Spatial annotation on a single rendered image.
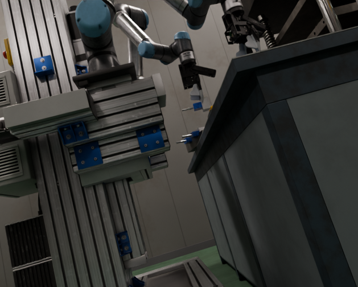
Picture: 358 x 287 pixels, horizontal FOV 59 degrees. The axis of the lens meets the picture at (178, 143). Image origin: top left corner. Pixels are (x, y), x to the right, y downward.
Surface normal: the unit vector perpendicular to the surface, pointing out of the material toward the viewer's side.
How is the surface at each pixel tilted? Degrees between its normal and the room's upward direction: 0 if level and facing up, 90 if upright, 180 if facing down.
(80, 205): 90
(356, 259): 90
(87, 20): 96
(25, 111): 90
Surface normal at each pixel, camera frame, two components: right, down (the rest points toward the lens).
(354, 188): 0.03, -0.22
